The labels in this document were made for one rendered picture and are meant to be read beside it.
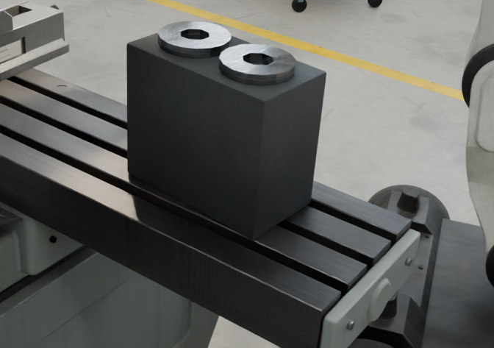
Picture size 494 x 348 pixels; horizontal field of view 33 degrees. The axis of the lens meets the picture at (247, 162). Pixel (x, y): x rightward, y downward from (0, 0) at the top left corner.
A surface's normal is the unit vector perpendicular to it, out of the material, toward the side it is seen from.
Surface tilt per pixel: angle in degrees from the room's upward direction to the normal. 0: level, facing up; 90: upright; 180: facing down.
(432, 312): 0
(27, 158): 0
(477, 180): 115
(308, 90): 90
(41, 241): 90
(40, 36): 90
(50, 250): 90
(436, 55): 0
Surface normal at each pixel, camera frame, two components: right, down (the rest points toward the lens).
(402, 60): 0.07, -0.86
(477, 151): -0.30, 0.79
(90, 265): 0.82, 0.33
